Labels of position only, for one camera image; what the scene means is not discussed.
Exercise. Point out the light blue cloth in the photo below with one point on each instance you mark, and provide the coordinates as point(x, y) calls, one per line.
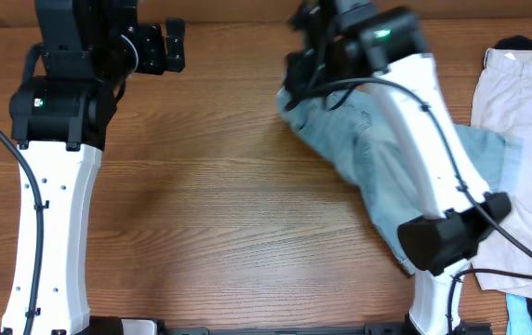
point(519, 322)

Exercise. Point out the light blue denim shorts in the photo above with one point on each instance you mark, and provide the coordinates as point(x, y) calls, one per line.
point(358, 141)

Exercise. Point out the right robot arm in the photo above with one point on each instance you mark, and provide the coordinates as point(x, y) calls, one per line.
point(349, 44)

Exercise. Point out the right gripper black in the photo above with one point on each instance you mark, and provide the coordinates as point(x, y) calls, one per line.
point(299, 68)

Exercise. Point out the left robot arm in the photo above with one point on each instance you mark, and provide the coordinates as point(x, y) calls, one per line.
point(71, 84)

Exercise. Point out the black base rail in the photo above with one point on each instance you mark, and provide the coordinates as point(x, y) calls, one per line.
point(289, 331)

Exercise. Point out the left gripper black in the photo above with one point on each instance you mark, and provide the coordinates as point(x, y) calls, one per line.
point(174, 45)

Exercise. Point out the black garment top right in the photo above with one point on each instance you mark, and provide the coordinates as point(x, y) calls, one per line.
point(517, 42)

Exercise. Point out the beige cotton shorts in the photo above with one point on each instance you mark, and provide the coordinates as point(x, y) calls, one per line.
point(502, 102)

